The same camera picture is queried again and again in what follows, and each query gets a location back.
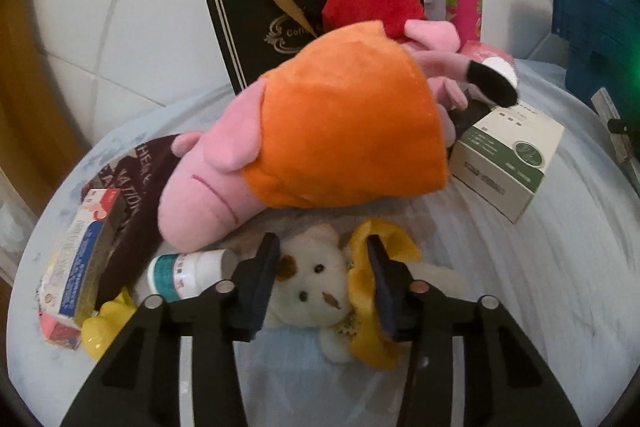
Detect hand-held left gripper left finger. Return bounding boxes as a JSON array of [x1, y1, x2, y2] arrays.
[[60, 233, 281, 427]]

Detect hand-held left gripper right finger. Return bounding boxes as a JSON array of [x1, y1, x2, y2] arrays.
[[366, 235, 582, 427]]

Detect white teddy bear yellow dress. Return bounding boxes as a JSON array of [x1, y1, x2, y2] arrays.
[[264, 218, 468, 369]]

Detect white bottle teal label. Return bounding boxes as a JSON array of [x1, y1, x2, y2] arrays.
[[147, 249, 239, 301]]

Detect brown printed cloth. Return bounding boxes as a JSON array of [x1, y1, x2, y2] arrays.
[[81, 134, 196, 306]]

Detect yellow plastic toy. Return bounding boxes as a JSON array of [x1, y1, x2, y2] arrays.
[[81, 288, 138, 361]]

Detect pink pig plush orange dress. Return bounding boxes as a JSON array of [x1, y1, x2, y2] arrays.
[[159, 20, 519, 251]]

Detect blue orange medicine box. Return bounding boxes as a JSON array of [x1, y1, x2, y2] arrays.
[[40, 188, 128, 323]]

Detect white green cardboard box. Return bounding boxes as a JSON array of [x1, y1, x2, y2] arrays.
[[448, 103, 565, 225]]

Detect pink packet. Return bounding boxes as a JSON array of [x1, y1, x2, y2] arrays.
[[39, 310, 84, 352]]

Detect black box gold print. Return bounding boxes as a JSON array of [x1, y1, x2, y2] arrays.
[[203, 0, 425, 96]]

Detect grey metal bar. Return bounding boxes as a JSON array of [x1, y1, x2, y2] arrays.
[[590, 88, 640, 188]]

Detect wooden cabinet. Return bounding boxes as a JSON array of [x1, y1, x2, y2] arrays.
[[0, 0, 86, 208]]

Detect blue plastic crate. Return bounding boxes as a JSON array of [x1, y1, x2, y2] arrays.
[[549, 0, 640, 112]]

